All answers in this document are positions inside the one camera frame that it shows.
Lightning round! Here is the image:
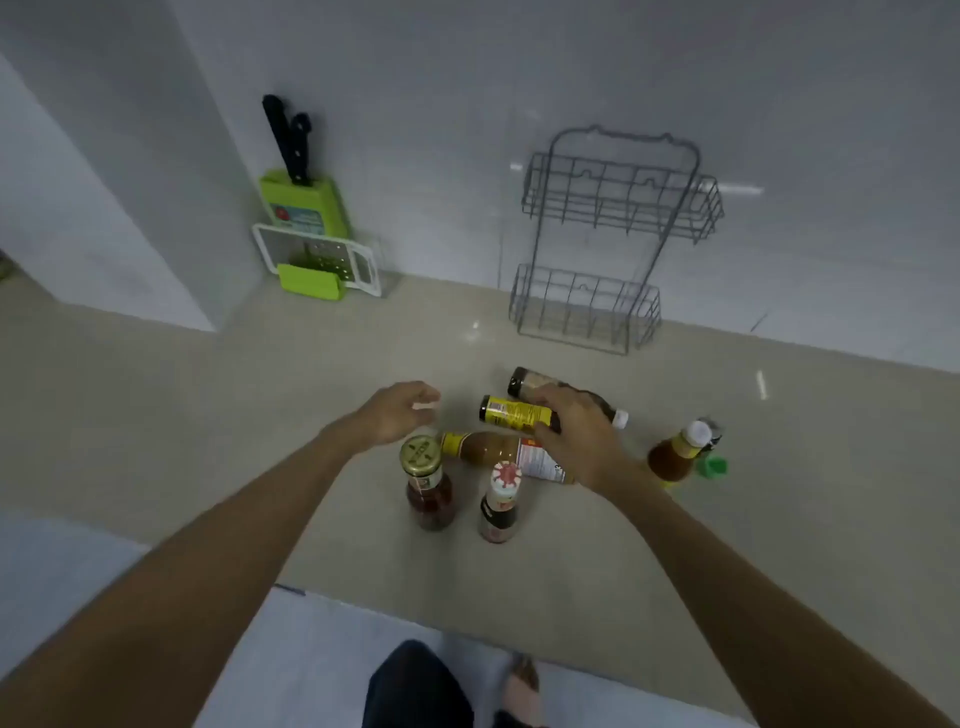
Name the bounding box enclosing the person's left hand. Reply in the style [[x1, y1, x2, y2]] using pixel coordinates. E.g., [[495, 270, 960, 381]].
[[351, 381, 444, 453]]

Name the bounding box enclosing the person's right hand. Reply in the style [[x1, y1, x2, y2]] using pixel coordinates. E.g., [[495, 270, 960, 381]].
[[525, 383, 640, 501]]

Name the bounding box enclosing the yellow label dark bottle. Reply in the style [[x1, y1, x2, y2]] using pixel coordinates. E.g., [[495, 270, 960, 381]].
[[479, 394, 561, 435]]

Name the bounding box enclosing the person's right forearm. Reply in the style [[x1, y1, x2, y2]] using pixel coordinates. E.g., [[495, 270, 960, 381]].
[[604, 466, 958, 728]]

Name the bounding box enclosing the person's left forearm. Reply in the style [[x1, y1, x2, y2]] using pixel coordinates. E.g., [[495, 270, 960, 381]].
[[0, 417, 376, 728]]

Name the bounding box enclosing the dark bottle with white cap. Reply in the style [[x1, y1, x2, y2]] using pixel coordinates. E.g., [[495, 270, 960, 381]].
[[507, 366, 630, 431]]

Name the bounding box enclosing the orange sauce bottle yellow cap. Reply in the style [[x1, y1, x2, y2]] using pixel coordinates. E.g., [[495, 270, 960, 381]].
[[440, 429, 577, 486]]

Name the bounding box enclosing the red sauce bottle gold lid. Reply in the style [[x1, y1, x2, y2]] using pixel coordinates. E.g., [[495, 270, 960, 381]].
[[399, 434, 457, 533]]

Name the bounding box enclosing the dark sauce bottle red-white cap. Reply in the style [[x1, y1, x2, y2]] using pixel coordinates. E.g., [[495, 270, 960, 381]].
[[479, 461, 525, 546]]

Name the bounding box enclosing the brown sauce bottle white cap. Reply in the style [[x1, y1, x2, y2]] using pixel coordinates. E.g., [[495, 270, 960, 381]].
[[646, 420, 714, 489]]

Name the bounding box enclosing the white plastic grater board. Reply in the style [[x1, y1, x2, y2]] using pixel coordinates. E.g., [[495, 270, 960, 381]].
[[251, 222, 383, 298]]

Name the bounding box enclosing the green cap bottle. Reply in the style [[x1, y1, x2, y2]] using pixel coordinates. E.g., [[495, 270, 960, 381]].
[[693, 418, 730, 481]]

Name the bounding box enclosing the green knife block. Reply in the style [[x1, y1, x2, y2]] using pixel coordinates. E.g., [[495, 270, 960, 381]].
[[258, 169, 354, 301]]

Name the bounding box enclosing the person's leg in dark trousers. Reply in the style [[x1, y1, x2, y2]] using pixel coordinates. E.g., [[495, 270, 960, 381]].
[[363, 639, 475, 728]]

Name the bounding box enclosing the person's foot in sandal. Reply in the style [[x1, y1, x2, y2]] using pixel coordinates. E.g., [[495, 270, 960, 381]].
[[496, 653, 543, 728]]

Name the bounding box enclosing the grey two-tier wire rack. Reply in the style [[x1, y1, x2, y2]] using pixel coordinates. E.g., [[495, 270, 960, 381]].
[[508, 124, 726, 357]]

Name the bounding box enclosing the small black-handled knife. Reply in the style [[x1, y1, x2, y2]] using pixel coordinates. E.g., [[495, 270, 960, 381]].
[[289, 111, 314, 188]]

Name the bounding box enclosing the large black-handled knife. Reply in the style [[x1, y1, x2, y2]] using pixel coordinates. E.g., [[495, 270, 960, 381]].
[[261, 93, 300, 183]]

